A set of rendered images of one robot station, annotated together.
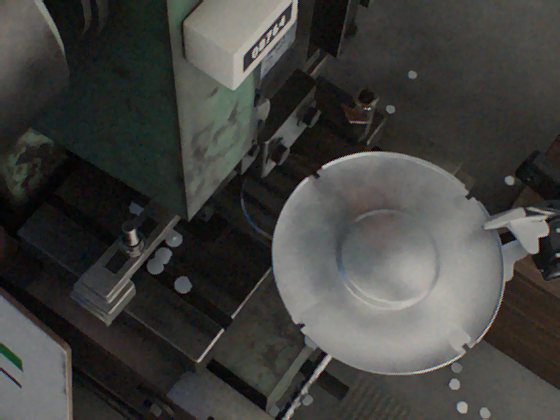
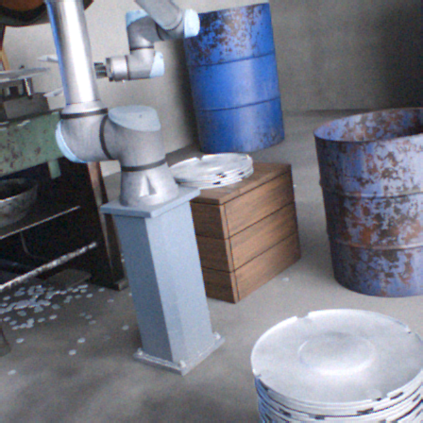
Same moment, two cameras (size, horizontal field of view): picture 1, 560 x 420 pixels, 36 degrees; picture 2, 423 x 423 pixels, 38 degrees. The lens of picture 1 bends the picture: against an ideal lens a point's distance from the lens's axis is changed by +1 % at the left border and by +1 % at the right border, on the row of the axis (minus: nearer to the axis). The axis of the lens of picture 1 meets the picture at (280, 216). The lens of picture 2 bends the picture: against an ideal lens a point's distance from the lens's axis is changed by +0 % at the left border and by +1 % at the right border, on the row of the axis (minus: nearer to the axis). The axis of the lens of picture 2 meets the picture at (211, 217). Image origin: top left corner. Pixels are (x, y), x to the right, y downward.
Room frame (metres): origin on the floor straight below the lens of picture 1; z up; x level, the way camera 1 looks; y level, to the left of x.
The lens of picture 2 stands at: (-1.20, -1.17, 0.86)
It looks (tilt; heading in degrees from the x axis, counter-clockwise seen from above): 18 degrees down; 16
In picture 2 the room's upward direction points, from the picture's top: 9 degrees counter-clockwise
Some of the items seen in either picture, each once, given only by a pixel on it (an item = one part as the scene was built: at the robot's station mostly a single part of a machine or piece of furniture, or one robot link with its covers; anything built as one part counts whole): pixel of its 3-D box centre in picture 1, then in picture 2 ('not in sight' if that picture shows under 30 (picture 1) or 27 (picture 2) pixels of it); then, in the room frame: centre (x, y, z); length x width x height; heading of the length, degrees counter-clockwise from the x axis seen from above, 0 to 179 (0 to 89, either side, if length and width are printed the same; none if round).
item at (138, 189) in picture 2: not in sight; (145, 178); (0.19, -0.61, 0.50); 0.15 x 0.15 x 0.10
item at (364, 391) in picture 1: (270, 342); (28, 272); (0.47, -0.02, 0.14); 0.59 x 0.10 x 0.05; 62
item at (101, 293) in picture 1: (128, 248); not in sight; (0.38, 0.18, 0.76); 0.17 x 0.06 x 0.10; 152
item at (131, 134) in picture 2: not in sight; (134, 133); (0.19, -0.61, 0.62); 0.13 x 0.12 x 0.14; 83
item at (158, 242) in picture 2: not in sight; (165, 277); (0.19, -0.61, 0.23); 0.19 x 0.19 x 0.45; 66
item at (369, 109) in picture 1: (361, 114); (26, 79); (0.63, -0.09, 0.75); 0.03 x 0.03 x 0.10; 62
